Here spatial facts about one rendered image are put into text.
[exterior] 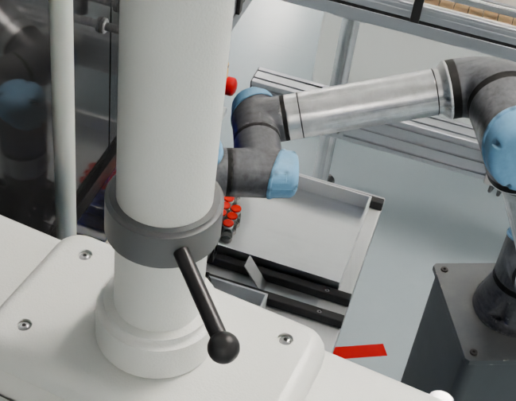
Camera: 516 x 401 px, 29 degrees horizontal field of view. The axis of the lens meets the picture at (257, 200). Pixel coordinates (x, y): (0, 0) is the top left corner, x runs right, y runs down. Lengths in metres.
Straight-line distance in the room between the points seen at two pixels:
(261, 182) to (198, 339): 0.74
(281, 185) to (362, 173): 2.03
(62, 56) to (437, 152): 1.93
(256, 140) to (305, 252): 0.44
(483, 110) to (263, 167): 0.34
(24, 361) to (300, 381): 0.22
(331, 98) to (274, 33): 2.60
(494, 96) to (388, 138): 1.38
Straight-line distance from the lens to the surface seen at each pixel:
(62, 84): 1.12
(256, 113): 1.59
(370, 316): 3.05
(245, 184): 1.50
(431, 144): 2.89
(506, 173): 1.51
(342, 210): 2.02
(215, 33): 0.61
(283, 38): 4.16
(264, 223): 1.96
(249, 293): 1.79
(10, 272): 0.92
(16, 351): 0.82
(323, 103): 1.59
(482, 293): 2.01
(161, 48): 0.60
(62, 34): 1.09
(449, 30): 2.67
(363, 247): 1.96
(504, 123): 1.49
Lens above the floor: 2.21
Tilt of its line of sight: 41 degrees down
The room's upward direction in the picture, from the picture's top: 8 degrees clockwise
